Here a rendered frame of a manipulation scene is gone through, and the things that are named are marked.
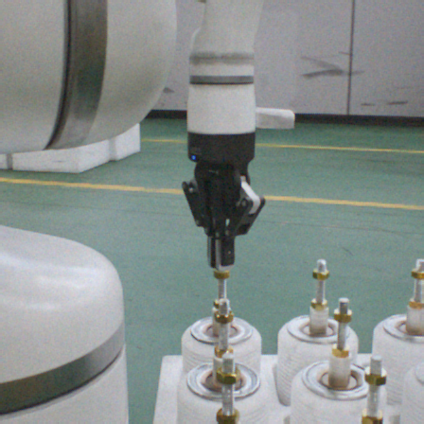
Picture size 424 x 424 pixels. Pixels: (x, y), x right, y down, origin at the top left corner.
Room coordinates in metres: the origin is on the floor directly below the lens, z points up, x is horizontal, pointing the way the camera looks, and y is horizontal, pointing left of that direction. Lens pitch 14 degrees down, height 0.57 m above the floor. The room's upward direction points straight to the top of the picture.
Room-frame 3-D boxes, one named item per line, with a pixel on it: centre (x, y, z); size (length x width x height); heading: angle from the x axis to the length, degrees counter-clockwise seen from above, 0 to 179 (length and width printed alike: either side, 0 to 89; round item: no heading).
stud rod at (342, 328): (0.55, -0.13, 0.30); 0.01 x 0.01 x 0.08; 15
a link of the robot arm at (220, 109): (0.68, -0.02, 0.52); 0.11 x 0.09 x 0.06; 127
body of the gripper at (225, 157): (0.66, -0.01, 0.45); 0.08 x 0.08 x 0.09
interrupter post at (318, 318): (0.67, -0.13, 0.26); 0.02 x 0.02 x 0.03
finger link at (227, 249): (0.65, -0.02, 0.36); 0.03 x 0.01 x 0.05; 37
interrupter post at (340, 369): (0.55, -0.13, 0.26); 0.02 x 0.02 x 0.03
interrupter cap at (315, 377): (0.55, -0.13, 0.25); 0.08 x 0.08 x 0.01
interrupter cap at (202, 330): (0.66, -0.01, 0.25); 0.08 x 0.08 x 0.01
